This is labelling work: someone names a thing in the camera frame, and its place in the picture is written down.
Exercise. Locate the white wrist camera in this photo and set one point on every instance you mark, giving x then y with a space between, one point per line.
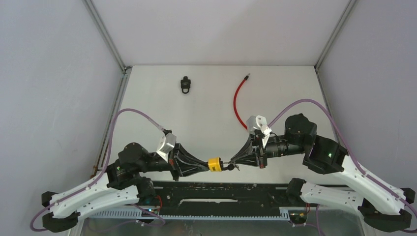
166 145
258 126

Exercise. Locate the aluminium frame rail left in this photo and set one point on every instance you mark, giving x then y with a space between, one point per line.
95 81

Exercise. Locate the key bunch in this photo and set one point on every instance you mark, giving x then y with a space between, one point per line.
230 167

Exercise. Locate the aluminium frame rail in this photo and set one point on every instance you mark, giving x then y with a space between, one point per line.
95 81
340 73

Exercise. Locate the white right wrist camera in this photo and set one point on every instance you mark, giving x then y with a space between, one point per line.
258 126

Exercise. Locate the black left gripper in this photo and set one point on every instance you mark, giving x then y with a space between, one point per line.
180 153

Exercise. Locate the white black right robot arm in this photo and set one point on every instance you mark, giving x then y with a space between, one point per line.
377 203

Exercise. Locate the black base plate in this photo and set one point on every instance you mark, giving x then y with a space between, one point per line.
214 201

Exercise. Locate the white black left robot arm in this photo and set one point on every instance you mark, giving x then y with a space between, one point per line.
120 184

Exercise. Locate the red cable lock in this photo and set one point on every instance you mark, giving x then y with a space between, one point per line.
235 101

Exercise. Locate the yellow padlock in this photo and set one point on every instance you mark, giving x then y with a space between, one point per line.
215 164

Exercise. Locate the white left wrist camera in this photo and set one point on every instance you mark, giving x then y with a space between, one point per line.
166 145

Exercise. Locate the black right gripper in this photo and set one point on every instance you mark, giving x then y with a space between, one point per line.
251 160

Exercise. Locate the black padlock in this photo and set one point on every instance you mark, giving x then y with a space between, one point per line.
185 85

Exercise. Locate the aluminium frame rail right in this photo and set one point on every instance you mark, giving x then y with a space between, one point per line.
340 73

